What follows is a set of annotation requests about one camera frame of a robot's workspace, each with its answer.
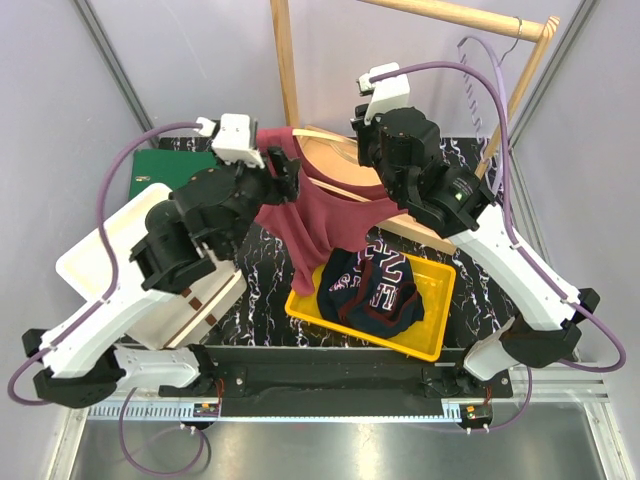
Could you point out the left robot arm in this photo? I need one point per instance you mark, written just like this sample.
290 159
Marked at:
199 224

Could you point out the white wooden storage box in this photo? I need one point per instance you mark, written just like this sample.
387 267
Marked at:
187 317

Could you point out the yellow plastic tray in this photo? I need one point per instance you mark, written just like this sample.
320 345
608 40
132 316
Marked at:
424 339

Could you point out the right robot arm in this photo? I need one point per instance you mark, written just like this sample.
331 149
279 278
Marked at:
403 147

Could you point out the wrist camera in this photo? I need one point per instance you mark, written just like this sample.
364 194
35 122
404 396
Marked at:
233 139
388 94

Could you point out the navy tank top maroon trim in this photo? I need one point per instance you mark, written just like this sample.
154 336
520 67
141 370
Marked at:
371 291

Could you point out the green folder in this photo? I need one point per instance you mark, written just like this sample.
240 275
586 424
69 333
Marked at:
172 168

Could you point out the wooden clothes rack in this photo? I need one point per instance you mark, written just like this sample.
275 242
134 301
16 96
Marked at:
539 34

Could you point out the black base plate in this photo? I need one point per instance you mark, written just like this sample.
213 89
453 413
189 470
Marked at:
339 384

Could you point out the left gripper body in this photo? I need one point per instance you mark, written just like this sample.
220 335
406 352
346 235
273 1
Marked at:
257 187

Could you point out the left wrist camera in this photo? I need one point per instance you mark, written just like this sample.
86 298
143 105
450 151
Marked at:
233 139

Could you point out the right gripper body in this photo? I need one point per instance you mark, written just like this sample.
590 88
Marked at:
368 138

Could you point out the wooden clothes hanger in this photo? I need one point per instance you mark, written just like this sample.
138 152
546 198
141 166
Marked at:
335 158

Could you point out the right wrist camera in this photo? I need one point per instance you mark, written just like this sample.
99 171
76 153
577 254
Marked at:
388 94

